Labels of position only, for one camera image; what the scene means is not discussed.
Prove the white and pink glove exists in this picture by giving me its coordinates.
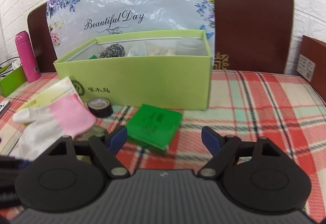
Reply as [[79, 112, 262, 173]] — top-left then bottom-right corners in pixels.
[[10, 94, 96, 161]]

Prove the green small box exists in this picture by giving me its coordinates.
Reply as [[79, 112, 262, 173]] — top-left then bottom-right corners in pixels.
[[126, 104, 182, 156]]

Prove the steel wool scrubber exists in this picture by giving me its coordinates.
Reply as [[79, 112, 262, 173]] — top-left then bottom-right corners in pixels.
[[98, 43, 126, 58]]

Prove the clear plastic cup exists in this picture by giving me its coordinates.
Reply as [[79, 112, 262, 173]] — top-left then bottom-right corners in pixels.
[[175, 38, 206, 56]]

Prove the bag of cotton swabs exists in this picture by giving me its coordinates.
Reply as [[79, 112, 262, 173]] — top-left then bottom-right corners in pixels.
[[127, 42, 176, 57]]

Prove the black tape roll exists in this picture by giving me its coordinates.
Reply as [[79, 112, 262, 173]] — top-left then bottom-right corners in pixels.
[[87, 98, 113, 118]]

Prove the yellow green flat package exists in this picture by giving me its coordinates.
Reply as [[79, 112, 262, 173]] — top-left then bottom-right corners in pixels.
[[17, 77, 81, 111]]

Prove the white phone device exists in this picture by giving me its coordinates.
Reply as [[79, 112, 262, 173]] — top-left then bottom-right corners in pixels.
[[0, 99, 11, 116]]

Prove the light green storage box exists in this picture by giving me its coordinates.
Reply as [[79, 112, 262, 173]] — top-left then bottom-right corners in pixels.
[[54, 30, 212, 110]]

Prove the green tissue box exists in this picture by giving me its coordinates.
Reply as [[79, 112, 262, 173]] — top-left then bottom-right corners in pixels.
[[0, 66, 27, 97]]

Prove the pink thermos bottle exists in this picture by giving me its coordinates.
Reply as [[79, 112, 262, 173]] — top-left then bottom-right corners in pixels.
[[15, 31, 41, 83]]

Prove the brown cardboard box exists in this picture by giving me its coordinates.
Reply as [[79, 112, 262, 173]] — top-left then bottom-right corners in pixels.
[[296, 35, 326, 101]]

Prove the floral Beautiful Day pillow bag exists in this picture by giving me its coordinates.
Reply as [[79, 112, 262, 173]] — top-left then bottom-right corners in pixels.
[[46, 0, 215, 57]]

